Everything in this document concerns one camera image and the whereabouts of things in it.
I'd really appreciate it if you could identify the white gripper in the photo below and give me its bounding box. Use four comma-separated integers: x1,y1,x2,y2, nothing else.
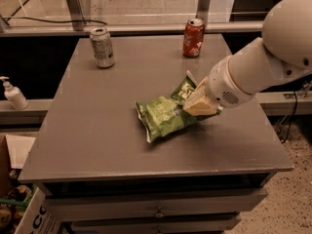
182,56,254,116

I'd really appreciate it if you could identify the red coke can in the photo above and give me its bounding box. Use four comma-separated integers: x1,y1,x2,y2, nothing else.
183,19,205,58

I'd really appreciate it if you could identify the grey drawer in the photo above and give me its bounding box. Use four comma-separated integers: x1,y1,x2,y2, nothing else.
72,214,241,234
44,188,268,221

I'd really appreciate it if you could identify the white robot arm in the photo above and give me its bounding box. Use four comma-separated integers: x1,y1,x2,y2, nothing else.
183,0,312,116

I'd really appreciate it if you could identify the green jalapeno chip bag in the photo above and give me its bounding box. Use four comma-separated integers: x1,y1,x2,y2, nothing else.
136,71,222,143

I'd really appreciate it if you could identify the silver green soda can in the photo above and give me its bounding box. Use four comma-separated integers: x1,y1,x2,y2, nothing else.
90,27,115,68

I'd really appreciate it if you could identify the metal window rail frame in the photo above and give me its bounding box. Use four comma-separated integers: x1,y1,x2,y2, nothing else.
1,0,263,36

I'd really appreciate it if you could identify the upper grey drawer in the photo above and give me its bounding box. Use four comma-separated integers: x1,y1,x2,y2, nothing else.
44,188,268,221

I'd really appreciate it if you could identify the lower grey drawer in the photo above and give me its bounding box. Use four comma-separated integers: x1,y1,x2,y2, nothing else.
72,214,241,234

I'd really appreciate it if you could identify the black cable on floor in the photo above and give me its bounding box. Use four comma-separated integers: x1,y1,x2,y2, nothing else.
0,15,109,26

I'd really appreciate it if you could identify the cardboard box with items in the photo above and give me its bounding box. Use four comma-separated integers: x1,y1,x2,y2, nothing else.
0,135,61,234

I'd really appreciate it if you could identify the grey cabinet with drawers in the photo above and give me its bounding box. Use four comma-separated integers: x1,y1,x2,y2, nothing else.
19,35,293,234

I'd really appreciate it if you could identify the white pump sanitizer bottle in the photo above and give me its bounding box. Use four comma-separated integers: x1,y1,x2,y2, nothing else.
0,76,28,110

